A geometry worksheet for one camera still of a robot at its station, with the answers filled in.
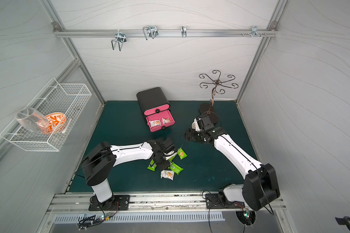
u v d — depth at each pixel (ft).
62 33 2.57
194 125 2.52
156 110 3.13
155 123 3.20
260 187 1.36
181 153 2.96
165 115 3.32
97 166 1.50
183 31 2.57
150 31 2.47
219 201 2.15
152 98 3.40
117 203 2.38
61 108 2.45
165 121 3.15
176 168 2.75
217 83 2.90
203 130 2.10
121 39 2.57
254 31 2.51
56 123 2.20
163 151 2.16
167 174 2.68
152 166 2.50
